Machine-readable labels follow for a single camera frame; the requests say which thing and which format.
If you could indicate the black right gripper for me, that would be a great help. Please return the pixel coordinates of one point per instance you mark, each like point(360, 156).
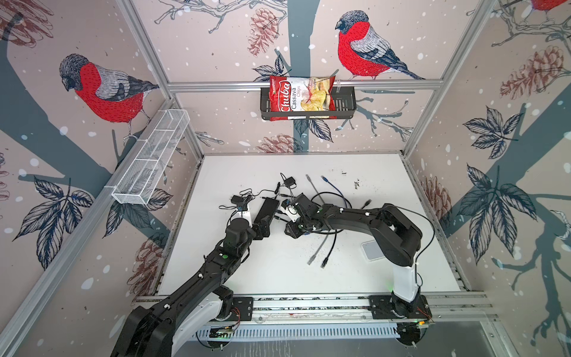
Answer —
point(291, 232)

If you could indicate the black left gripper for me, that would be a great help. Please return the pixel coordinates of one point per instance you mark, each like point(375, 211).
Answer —
point(265, 226)

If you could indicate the black network switch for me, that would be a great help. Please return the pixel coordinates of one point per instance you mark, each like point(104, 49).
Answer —
point(267, 212)

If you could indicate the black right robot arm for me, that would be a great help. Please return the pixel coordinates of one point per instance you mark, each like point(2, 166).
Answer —
point(396, 235)

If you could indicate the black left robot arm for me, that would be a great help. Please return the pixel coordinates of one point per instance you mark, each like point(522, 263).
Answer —
point(196, 285)

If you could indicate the small black plug adapter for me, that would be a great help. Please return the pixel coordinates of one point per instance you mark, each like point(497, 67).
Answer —
point(288, 182)

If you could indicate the red cassava chips bag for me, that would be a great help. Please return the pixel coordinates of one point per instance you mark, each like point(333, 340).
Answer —
point(300, 94)

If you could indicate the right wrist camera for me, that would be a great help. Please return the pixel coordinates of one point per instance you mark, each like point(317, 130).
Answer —
point(292, 213)

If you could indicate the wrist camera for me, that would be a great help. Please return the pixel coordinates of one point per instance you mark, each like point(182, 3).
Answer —
point(242, 208)
point(292, 213)

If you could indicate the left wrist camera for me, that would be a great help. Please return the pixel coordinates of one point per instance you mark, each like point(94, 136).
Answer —
point(242, 208)

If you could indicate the black power adapter with cable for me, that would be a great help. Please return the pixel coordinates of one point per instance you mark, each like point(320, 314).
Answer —
point(243, 193)

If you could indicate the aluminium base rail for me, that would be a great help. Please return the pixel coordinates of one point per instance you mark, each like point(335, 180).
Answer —
point(265, 318)

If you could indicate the black wall basket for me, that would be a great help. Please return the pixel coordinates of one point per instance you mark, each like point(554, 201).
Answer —
point(343, 99)

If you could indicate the white wire mesh shelf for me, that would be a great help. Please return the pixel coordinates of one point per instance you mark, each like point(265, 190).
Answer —
point(142, 177)

